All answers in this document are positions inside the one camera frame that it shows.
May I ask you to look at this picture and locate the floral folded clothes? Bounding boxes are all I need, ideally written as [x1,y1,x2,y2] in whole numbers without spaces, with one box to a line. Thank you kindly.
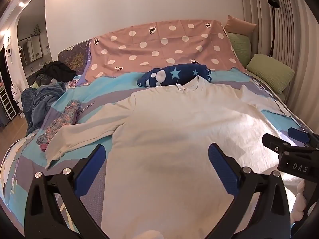
[37,100,81,146]

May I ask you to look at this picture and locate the white wall ornament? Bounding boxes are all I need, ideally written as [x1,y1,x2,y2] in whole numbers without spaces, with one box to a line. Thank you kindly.
[5,37,14,61]

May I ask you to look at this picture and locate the tan pillow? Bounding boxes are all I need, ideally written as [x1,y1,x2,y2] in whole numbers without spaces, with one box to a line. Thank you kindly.
[224,15,257,36]

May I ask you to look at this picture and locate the blue-grey fleece blanket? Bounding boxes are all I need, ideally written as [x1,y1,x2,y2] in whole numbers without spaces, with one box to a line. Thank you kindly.
[21,82,66,136]

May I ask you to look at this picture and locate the person's right hand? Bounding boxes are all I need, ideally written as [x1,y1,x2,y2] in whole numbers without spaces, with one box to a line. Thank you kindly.
[293,179,311,223]

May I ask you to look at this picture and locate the turquoise grey bed cover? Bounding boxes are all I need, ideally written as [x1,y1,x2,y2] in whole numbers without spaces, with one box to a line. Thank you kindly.
[0,67,319,229]

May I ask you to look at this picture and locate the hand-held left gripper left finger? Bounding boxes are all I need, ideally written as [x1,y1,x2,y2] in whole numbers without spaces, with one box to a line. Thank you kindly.
[24,144,106,239]

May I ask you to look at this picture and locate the large green pillow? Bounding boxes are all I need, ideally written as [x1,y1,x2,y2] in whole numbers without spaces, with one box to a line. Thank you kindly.
[246,53,295,95]

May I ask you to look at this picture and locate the white long-sleeve shirt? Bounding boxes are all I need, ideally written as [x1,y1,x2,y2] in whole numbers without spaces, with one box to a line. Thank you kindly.
[45,76,307,239]

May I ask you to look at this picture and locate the beige curtain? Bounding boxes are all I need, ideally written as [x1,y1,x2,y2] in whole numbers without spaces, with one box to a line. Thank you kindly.
[238,0,319,130]

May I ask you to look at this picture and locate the white rabbit figure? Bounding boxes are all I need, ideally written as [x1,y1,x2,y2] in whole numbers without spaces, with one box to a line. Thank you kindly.
[11,83,24,117]

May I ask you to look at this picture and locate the arched doorway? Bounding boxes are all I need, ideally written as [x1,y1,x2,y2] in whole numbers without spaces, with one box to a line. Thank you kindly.
[16,0,53,77]

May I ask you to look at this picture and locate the small green pillow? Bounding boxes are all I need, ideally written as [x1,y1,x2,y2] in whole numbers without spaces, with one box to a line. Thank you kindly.
[227,32,252,66]

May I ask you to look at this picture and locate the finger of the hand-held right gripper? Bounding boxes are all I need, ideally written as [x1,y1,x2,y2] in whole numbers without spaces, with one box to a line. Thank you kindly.
[262,134,319,153]
[288,127,319,147]

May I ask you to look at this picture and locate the navy star print garment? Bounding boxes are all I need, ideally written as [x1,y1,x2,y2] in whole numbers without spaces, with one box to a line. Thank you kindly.
[137,64,212,88]

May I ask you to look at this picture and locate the pink polka dot sheet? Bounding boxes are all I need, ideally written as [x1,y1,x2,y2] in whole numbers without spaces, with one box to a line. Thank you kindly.
[86,19,252,82]

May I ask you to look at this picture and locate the black clothes pile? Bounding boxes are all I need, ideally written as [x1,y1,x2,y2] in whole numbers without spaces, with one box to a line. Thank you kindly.
[36,61,76,82]

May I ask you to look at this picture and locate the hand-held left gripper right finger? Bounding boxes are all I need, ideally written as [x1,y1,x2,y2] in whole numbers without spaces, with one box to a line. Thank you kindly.
[207,143,292,239]

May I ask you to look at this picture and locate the white shelf rack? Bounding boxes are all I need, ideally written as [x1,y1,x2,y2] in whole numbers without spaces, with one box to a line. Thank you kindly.
[0,87,18,120]

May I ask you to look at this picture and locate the purple floral pillow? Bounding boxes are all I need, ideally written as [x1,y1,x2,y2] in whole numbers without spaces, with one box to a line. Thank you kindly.
[58,40,93,76]

